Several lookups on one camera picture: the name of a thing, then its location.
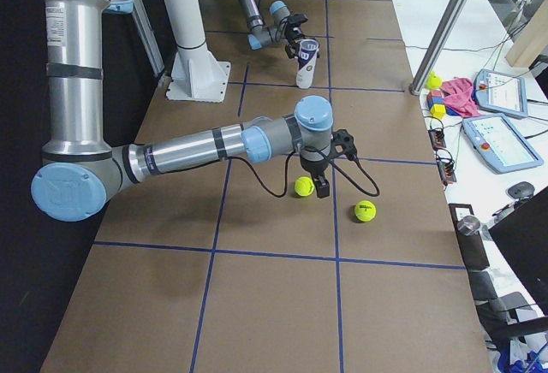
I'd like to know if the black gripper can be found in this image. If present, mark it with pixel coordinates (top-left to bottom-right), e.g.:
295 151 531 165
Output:
300 149 331 198
284 26 305 55

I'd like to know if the yellow tennis ball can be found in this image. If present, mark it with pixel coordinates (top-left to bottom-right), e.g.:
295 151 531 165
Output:
354 200 377 222
294 176 315 198

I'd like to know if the white blue tennis ball can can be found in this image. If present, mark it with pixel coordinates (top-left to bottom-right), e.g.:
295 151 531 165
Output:
295 38 319 89

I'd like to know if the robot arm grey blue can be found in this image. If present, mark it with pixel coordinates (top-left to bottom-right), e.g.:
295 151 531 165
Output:
238 0 308 59
30 0 335 222

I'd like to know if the orange circuit board lower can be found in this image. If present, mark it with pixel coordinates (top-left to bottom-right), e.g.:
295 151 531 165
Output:
436 157 456 186

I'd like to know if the yellow cube block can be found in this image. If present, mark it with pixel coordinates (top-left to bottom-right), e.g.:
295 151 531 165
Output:
429 104 446 120

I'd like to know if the red blue block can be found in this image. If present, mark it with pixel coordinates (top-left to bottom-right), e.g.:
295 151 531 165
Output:
426 89 444 109

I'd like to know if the silver metal cylinder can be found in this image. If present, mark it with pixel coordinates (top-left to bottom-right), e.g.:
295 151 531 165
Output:
456 215 482 237

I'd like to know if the pink cloth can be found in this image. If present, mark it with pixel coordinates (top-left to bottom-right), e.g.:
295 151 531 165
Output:
441 78 480 118

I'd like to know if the teach pendant lower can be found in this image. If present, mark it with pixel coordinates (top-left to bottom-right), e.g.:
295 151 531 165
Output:
462 113 544 174

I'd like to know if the teach pendant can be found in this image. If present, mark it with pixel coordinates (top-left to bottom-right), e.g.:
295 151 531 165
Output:
462 113 544 174
474 68 528 119

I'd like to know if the teach pendant upper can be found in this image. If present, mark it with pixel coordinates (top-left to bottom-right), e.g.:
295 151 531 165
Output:
474 68 528 119

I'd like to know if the black computer mouse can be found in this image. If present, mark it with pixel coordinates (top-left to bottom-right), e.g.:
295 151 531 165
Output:
507 181 535 200

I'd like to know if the black office chair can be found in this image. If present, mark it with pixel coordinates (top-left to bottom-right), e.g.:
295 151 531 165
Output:
456 200 547 343

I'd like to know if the wooden beam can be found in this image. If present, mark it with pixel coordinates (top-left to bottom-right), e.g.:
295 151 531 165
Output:
505 0 548 68

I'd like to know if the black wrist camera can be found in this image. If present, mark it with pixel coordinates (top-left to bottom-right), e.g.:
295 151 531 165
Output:
330 129 358 161
286 14 308 33

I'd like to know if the white pedestal column base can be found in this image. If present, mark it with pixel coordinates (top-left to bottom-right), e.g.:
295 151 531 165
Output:
164 0 231 103

